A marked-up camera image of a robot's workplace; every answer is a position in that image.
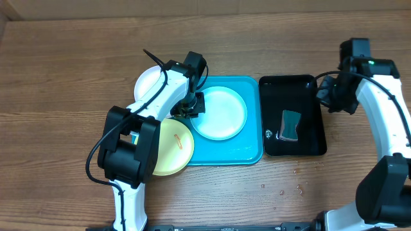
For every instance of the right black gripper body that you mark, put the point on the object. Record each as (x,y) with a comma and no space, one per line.
(338,97)

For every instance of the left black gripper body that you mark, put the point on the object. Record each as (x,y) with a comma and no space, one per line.
(190,106)

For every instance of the light blue round plate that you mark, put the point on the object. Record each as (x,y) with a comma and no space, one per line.
(225,114)

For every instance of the yellow-green round plate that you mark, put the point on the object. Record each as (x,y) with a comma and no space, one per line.
(176,147)

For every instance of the green dish sponge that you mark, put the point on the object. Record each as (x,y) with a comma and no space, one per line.
(289,124)

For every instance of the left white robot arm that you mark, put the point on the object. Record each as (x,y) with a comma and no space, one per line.
(128,149)

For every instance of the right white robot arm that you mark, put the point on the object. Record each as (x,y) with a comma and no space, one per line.
(382,198)

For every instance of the black plastic water tray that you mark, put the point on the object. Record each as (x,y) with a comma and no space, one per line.
(295,93)

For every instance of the teal plastic tray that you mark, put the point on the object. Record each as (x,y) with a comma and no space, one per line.
(242,149)

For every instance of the white round plate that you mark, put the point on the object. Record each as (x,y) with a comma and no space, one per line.
(146,83)

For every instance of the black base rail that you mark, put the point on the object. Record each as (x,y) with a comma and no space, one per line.
(286,226)

